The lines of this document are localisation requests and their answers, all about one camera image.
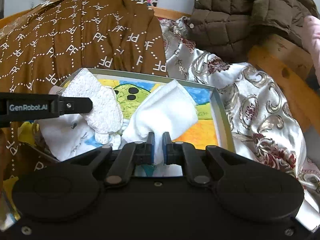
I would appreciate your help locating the white blue printed cloth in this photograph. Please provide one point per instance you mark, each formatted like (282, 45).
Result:
(69, 136)

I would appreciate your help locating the brown quilted puffer jacket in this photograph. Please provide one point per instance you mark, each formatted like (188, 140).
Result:
(229, 28)

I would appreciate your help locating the white floral satin sheet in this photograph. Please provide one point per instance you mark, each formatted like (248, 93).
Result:
(260, 119)

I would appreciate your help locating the pink folded blanket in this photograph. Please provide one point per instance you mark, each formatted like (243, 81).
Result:
(310, 39)

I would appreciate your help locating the white knitted cloth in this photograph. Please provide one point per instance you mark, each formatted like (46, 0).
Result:
(106, 116)

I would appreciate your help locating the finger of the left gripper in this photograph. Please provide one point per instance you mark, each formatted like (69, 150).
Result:
(24, 107)

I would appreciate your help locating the white towel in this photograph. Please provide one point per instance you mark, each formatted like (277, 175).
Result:
(169, 108)

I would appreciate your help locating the person's left hand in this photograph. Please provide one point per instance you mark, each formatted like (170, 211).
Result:
(3, 159)

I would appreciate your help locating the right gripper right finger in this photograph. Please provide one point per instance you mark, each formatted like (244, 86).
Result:
(185, 155)

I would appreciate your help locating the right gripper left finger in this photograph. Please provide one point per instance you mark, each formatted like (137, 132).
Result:
(131, 155)

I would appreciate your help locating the grey tray with painting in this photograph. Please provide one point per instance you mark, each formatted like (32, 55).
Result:
(130, 93)

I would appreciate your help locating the brown PF patterned quilt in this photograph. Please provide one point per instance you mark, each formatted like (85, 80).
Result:
(44, 47)

